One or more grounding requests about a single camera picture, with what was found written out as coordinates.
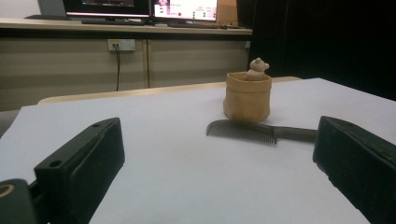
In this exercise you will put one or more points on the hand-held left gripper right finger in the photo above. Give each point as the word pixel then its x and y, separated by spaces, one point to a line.
pixel 358 161

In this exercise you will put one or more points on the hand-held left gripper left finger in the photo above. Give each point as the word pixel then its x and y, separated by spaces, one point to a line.
pixel 84 161

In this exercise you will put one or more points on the black comb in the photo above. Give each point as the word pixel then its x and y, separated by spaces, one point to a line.
pixel 243 130

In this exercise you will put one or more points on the tan round pot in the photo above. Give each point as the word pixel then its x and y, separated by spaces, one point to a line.
pixel 247 99

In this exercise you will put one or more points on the beige wooden desk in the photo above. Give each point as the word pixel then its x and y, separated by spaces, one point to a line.
pixel 62 68

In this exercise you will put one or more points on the white table mat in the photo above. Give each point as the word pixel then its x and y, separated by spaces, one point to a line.
pixel 186 174

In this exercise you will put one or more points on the black curtain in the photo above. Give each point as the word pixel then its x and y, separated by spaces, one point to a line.
pixel 327 37

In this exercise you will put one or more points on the small beige bear figurine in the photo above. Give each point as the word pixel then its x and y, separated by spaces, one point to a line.
pixel 257 70

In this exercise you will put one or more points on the black keyboard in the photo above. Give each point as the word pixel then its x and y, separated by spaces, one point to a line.
pixel 112 22

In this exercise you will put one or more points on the dark screen monitor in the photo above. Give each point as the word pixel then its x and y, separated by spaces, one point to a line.
pixel 106 7

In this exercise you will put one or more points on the bright screen monitor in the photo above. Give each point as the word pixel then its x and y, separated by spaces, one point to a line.
pixel 186 9

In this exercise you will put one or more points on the brown box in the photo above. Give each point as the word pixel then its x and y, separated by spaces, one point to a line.
pixel 227 12

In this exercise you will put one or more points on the white wall outlet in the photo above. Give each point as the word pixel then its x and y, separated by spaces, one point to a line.
pixel 124 45

